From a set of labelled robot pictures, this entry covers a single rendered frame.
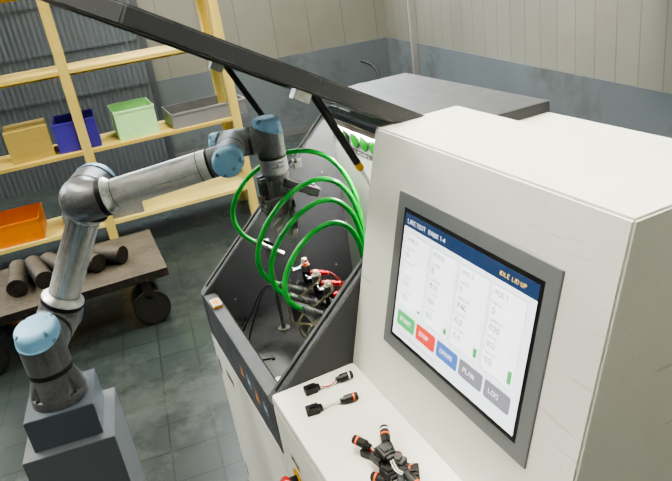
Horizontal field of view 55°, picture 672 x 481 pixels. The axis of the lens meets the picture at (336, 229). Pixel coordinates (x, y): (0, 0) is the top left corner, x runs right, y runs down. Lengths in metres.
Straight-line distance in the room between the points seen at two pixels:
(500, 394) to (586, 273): 0.29
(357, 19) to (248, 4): 1.26
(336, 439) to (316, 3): 6.46
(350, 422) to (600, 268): 0.71
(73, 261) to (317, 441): 0.85
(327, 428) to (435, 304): 0.38
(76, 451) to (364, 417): 0.85
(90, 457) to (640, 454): 1.39
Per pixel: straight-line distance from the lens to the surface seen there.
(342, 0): 7.62
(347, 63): 7.68
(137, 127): 5.07
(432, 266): 1.26
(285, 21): 7.45
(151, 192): 1.62
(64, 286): 1.92
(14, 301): 4.09
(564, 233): 0.99
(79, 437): 1.97
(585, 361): 1.00
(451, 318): 1.23
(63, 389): 1.91
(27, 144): 5.09
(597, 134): 1.54
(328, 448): 1.41
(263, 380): 1.68
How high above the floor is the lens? 1.92
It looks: 23 degrees down
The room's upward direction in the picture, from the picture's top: 9 degrees counter-clockwise
